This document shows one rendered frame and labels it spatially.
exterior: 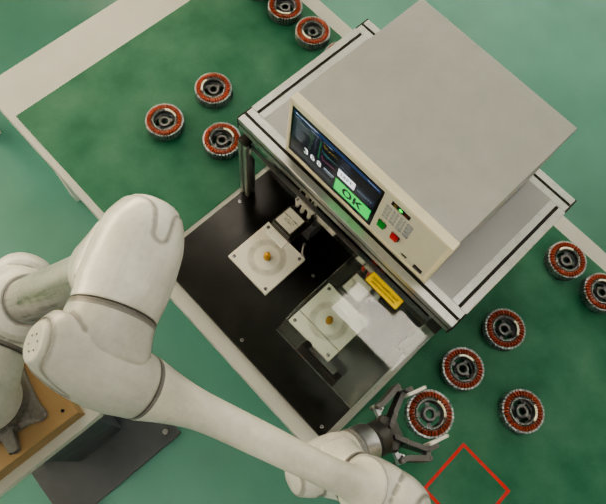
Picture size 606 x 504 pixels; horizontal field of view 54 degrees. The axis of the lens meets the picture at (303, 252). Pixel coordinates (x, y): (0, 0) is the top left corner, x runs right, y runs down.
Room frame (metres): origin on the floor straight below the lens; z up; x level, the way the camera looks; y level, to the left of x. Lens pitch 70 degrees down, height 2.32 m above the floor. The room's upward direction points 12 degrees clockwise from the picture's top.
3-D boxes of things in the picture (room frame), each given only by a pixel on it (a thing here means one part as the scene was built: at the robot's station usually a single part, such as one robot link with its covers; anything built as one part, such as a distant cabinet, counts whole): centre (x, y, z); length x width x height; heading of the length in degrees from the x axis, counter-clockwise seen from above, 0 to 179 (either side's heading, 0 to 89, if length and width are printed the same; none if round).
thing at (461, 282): (0.72, -0.19, 1.09); 0.68 x 0.44 x 0.05; 55
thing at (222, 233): (0.47, -0.01, 0.76); 0.64 x 0.47 x 0.02; 55
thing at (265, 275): (0.53, 0.09, 0.78); 0.15 x 0.15 x 0.01; 55
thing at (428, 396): (0.19, -0.37, 0.89); 0.11 x 0.11 x 0.04
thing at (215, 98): (1.02, 0.37, 0.77); 0.11 x 0.11 x 0.04
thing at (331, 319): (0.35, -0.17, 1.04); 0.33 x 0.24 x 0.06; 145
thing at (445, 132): (0.71, -0.20, 1.22); 0.44 x 0.39 x 0.20; 55
